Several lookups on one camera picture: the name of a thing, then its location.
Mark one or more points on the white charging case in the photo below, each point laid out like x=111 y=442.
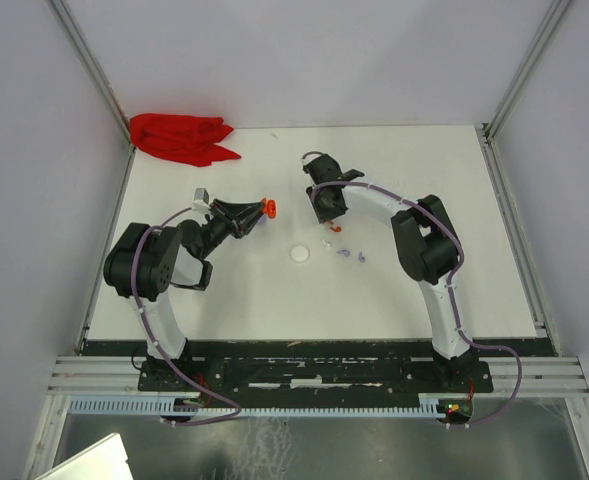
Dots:
x=299 y=253

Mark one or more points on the orange charging case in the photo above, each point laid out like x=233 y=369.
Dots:
x=269 y=209

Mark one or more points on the blue cable duct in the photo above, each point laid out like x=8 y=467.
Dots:
x=172 y=406

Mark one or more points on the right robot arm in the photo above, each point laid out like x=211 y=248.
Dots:
x=427 y=246

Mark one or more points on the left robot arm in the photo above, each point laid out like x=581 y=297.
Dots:
x=146 y=261

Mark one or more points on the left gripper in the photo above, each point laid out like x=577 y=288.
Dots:
x=225 y=211

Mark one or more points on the metal sheet corner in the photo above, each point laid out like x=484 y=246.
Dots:
x=104 y=460

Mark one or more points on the left frame post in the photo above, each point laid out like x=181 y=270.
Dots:
x=70 y=27

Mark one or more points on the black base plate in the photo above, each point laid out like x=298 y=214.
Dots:
x=326 y=374

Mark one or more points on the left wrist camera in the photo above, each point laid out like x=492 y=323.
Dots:
x=201 y=200

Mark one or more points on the right frame post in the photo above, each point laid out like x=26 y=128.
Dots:
x=534 y=54

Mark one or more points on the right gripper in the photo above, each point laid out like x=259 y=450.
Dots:
x=322 y=214

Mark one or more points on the red cloth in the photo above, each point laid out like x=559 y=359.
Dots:
x=184 y=139

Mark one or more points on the frame post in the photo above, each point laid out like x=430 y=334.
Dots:
x=534 y=54
x=70 y=27

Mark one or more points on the aluminium rail front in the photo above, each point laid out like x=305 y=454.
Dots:
x=543 y=377

